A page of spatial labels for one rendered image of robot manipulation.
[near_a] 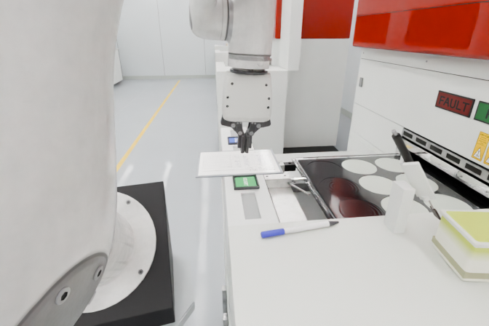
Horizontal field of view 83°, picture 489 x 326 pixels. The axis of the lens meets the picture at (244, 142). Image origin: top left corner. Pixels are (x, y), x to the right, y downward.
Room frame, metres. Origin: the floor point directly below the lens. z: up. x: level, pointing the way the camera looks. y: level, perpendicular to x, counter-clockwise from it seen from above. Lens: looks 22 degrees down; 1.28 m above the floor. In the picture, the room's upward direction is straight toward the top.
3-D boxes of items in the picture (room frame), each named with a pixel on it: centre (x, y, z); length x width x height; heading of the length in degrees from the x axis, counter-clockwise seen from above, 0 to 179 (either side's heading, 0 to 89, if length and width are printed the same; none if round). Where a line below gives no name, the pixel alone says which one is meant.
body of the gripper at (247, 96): (0.56, -0.01, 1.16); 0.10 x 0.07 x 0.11; 96
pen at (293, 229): (0.38, -0.10, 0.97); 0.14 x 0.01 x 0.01; 104
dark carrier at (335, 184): (0.65, -0.36, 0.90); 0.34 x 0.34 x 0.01; 6
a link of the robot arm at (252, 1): (0.56, -0.01, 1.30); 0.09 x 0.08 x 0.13; 102
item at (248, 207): (0.67, 0.01, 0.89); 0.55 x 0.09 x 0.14; 6
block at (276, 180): (0.68, -0.09, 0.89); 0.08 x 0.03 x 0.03; 96
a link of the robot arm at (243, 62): (0.56, -0.01, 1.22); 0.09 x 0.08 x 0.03; 96
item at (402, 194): (0.39, -0.27, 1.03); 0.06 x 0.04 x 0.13; 96
